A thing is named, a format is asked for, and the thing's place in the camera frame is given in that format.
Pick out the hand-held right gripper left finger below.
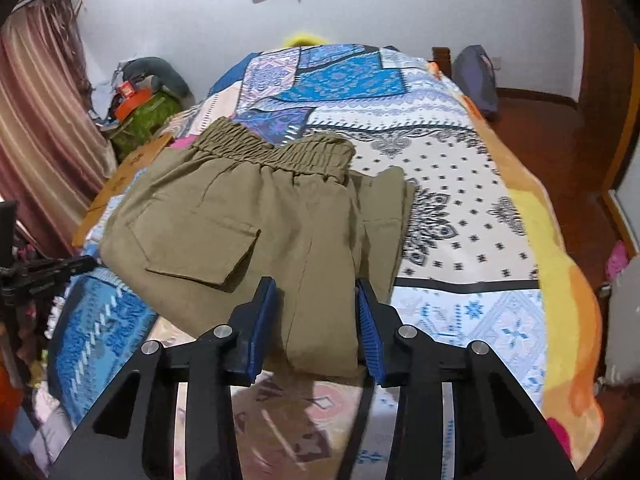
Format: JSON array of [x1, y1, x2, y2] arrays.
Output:
[[47, 276, 278, 480]]

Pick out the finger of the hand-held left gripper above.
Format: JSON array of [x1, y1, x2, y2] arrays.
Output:
[[12, 254, 99, 301]]

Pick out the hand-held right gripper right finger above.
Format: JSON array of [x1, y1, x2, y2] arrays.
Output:
[[356, 277, 578, 480]]

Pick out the olive green pants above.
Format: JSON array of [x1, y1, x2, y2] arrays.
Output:
[[99, 116, 417, 379]]

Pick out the wooden lap desk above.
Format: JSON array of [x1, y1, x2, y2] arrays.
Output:
[[72, 132, 177, 247]]

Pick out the pile of small clutter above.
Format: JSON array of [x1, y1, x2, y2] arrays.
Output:
[[0, 300, 68, 463]]

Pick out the striped brown curtain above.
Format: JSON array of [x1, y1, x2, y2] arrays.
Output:
[[0, 0, 119, 261]]

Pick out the blue patchwork blanket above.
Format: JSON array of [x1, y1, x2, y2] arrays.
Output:
[[47, 42, 551, 480]]

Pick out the pile of white clothes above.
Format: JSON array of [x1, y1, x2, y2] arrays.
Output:
[[91, 61, 127, 127]]

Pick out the green patterned cloth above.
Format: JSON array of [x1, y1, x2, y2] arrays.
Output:
[[109, 90, 184, 162]]

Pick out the orange box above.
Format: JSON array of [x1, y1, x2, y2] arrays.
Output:
[[112, 87, 154, 122]]

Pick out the orange yellow fleece blanket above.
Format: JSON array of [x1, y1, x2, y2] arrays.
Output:
[[427, 60, 607, 468]]

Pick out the grey backpack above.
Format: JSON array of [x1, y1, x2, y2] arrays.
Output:
[[452, 45, 501, 122]]

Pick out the wooden bedpost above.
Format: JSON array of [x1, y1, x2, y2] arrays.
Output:
[[431, 46, 454, 81]]

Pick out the yellow curved object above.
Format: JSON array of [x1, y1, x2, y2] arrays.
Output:
[[281, 31, 327, 50]]

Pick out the brown wooden door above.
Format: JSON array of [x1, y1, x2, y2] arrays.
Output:
[[572, 0, 640, 188]]

